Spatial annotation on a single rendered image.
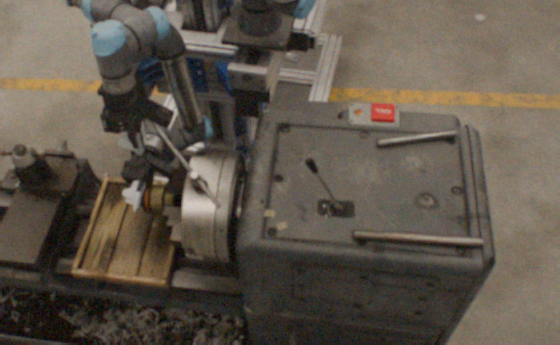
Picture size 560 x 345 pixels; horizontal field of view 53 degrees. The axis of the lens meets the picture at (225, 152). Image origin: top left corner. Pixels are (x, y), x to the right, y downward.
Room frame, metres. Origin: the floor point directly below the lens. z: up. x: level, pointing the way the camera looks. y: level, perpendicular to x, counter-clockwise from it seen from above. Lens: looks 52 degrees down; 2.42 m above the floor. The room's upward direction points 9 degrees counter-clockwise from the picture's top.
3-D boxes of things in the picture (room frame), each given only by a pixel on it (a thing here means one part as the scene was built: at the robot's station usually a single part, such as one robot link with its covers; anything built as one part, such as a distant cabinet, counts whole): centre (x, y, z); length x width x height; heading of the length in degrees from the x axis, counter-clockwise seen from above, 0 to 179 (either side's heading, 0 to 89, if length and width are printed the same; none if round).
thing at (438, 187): (0.78, -0.33, 1.06); 0.59 x 0.48 x 0.39; 73
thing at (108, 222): (0.96, 0.33, 0.89); 0.36 x 0.30 x 0.04; 163
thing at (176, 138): (1.20, 0.19, 0.98); 0.11 x 0.08 x 0.11; 111
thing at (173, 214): (0.81, 0.16, 1.08); 0.12 x 0.11 x 0.05; 163
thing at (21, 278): (1.07, 0.68, 0.90); 0.47 x 0.30 x 0.06; 163
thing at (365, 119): (0.97, -0.41, 1.23); 0.13 x 0.08 x 0.05; 73
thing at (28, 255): (1.07, 0.63, 0.95); 0.43 x 0.17 x 0.05; 163
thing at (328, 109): (1.01, -0.27, 1.24); 0.09 x 0.08 x 0.03; 73
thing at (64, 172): (1.12, 0.58, 0.99); 0.20 x 0.10 x 0.05; 73
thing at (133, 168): (1.05, 0.26, 1.08); 0.12 x 0.09 x 0.08; 163
